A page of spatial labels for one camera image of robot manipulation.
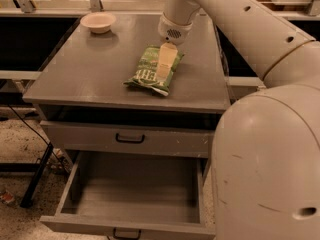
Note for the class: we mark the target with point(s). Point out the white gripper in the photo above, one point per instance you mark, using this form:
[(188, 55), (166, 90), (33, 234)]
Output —
[(172, 32)]

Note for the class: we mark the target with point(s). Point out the green jalapeno chip bag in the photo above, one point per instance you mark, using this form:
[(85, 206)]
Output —
[(145, 75)]

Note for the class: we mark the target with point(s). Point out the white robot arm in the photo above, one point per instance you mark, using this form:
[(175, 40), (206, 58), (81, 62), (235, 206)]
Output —
[(266, 149)]

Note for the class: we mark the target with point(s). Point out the grey drawer cabinet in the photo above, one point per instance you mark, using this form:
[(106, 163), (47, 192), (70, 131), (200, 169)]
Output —
[(93, 95)]

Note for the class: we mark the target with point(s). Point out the closed grey top drawer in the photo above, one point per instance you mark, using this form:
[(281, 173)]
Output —
[(101, 137)]

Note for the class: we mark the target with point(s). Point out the open grey middle drawer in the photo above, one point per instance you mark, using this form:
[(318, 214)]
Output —
[(162, 196)]

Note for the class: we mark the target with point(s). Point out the white bowl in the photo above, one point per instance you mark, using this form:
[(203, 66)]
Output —
[(98, 22)]

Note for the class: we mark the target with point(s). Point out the black metal table leg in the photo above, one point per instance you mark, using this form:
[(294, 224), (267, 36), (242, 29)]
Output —
[(26, 201)]

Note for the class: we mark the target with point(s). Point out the small red floor object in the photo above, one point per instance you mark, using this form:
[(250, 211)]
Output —
[(7, 198)]

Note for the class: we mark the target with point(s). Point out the black top drawer handle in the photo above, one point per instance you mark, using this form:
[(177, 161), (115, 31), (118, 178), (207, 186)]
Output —
[(130, 139)]

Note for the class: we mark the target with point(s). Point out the black drawer handle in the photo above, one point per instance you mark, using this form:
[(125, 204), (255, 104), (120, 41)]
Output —
[(130, 139), (126, 234)]

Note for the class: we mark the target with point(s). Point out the black middle drawer handle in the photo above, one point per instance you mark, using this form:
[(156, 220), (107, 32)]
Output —
[(126, 234)]

